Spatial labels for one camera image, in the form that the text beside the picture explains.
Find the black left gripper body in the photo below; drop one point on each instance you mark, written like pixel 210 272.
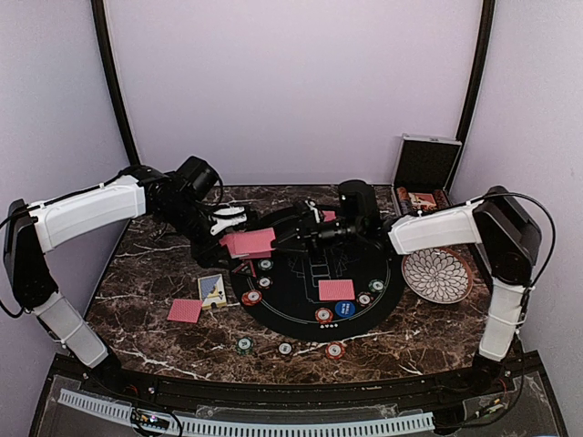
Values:
pixel 205 252

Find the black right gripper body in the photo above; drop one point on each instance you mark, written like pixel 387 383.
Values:
pixel 345 231

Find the red card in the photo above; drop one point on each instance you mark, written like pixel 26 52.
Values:
pixel 183 310
pixel 336 289
pixel 253 242
pixel 328 215

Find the red yellow poker chip stack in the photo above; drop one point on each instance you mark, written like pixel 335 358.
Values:
pixel 334 350

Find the red backed card deck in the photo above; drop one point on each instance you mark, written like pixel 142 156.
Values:
pixel 228 241

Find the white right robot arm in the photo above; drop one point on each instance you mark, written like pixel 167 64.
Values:
pixel 495 221

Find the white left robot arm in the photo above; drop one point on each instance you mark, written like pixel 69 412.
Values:
pixel 37 231

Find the red triangle all-in marker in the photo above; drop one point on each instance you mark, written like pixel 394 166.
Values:
pixel 246 268

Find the blue backed card deck box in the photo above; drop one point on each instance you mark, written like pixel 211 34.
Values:
pixel 212 292

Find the purple and orange chip roll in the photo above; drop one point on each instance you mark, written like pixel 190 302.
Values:
pixel 404 200

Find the boxed card deck in case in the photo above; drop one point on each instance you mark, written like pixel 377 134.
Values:
pixel 422 201

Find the brown chip roll in case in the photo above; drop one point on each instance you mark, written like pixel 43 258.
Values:
pixel 441 199

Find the aluminium poker case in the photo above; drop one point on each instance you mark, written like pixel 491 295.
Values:
pixel 425 164

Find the blue small blind button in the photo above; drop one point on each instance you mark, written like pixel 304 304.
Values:
pixel 345 309

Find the round black poker mat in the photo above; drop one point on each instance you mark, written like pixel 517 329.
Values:
pixel 288 306

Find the patterned ceramic plate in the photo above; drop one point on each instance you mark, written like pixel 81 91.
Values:
pixel 439 275

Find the green poker chip stack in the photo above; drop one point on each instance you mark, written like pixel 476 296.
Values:
pixel 244 346

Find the black red poker chip stack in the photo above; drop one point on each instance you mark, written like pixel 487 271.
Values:
pixel 285 349

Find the white slotted cable duct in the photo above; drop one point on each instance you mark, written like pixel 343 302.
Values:
pixel 223 421

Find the black corner frame post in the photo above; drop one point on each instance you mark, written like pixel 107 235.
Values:
pixel 477 70

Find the black left frame post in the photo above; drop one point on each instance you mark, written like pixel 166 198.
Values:
pixel 114 85

